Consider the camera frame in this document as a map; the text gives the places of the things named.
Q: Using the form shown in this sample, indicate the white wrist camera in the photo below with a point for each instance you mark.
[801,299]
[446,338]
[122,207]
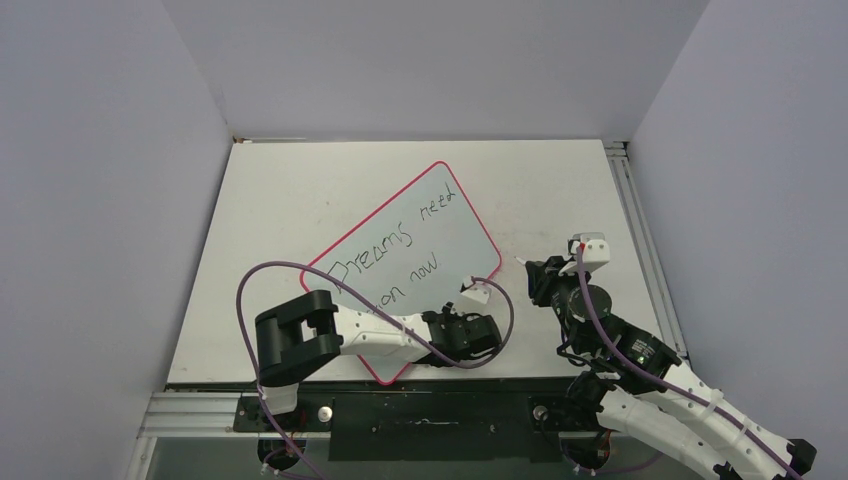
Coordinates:
[595,252]
[473,297]

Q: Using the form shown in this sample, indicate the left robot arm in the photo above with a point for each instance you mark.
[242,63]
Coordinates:
[297,338]

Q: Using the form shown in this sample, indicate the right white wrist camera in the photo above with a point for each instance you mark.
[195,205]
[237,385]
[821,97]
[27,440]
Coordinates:
[595,252]

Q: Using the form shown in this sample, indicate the pink-framed whiteboard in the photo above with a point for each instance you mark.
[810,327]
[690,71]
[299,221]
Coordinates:
[413,252]

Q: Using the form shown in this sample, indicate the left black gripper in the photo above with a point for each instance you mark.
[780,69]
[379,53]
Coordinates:
[450,314]

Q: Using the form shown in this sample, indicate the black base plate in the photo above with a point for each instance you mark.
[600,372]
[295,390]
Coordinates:
[434,420]

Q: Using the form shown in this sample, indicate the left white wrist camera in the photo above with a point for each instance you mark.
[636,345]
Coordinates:
[473,297]

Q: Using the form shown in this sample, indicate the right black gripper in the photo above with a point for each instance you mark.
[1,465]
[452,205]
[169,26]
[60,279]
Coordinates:
[543,274]

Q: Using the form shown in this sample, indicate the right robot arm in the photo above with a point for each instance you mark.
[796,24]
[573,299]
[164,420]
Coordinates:
[635,384]

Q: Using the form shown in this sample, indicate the aluminium rail right side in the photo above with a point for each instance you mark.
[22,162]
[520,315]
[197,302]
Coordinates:
[618,159]

